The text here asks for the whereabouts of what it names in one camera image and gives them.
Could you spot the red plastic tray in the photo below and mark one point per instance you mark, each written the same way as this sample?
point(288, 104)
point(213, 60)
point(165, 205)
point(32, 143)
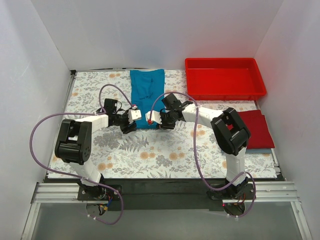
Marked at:
point(224, 79)

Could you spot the teal blue t shirt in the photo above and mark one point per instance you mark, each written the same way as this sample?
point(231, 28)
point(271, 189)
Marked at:
point(146, 87)

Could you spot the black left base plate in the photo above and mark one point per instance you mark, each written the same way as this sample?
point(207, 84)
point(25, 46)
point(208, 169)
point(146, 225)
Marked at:
point(96, 193)

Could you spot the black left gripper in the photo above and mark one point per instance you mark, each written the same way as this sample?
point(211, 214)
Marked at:
point(127, 123)

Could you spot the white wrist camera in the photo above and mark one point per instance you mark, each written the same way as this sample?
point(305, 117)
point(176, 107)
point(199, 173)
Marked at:
point(153, 117)
point(134, 115)

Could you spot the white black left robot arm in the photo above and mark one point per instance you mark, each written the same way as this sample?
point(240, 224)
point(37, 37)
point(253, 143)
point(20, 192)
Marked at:
point(74, 142)

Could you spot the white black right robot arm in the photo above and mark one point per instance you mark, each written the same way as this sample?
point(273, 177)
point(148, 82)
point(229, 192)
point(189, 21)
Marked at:
point(231, 134)

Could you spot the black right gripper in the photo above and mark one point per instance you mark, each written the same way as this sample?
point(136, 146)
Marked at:
point(163, 122)

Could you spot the aluminium front rail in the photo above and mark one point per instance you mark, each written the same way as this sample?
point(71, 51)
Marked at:
point(268, 191)

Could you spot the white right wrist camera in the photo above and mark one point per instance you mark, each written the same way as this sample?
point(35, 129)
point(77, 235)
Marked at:
point(153, 117)

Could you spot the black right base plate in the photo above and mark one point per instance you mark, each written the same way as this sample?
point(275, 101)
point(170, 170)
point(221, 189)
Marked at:
point(246, 192)

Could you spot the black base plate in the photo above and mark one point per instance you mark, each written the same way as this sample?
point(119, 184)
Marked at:
point(96, 193)
point(246, 192)

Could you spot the folded red t shirt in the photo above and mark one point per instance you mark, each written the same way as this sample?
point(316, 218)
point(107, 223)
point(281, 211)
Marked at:
point(257, 125)

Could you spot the floral patterned table mat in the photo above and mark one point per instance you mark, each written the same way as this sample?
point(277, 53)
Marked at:
point(143, 153)

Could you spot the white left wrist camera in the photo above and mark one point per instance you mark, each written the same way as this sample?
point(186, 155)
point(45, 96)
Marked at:
point(134, 115)

